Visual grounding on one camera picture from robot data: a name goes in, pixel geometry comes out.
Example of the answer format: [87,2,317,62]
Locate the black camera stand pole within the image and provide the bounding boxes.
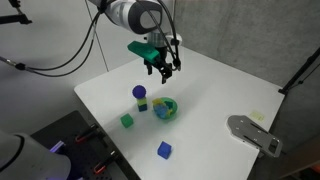
[278,47,320,95]

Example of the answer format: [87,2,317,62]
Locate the black tripod stand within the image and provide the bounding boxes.
[0,0,31,25]

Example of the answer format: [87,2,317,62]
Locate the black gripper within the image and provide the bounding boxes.
[144,47,172,84]

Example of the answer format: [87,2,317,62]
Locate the lime green block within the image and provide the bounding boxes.
[137,97,147,106]

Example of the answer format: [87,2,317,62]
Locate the left orange black clamp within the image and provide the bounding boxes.
[75,124,98,144]

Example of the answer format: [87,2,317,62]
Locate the yellow toy in bowl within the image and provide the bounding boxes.
[152,98,163,106]

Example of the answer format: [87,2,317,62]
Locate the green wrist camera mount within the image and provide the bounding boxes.
[127,41,160,64]

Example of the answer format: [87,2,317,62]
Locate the orange black clamp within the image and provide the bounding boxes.
[93,151,118,174]
[75,124,98,144]

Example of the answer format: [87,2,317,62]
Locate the black pegboard base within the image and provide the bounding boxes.
[31,111,141,180]

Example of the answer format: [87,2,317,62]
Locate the yellow sticky note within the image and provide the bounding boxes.
[250,111,264,121]

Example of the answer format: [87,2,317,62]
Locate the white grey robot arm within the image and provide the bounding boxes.
[89,0,182,83]

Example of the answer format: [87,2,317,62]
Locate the green cube block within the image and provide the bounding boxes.
[120,113,134,128]

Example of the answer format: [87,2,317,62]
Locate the light blue star toy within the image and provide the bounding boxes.
[154,105,171,119]

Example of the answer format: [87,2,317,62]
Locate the dark teal block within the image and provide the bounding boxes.
[138,104,148,112]

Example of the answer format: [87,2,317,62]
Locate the green bowl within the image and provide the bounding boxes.
[152,97,178,120]

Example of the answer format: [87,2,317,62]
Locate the grey metal mounting plate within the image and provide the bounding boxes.
[226,115,283,158]

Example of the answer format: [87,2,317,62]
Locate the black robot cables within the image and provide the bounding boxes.
[0,0,183,78]

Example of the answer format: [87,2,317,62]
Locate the round blue ball toy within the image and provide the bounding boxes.
[132,85,146,99]

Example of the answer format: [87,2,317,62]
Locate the blue cube block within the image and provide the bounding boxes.
[157,141,172,159]

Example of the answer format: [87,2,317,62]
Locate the right orange black clamp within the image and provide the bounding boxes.
[93,151,118,174]

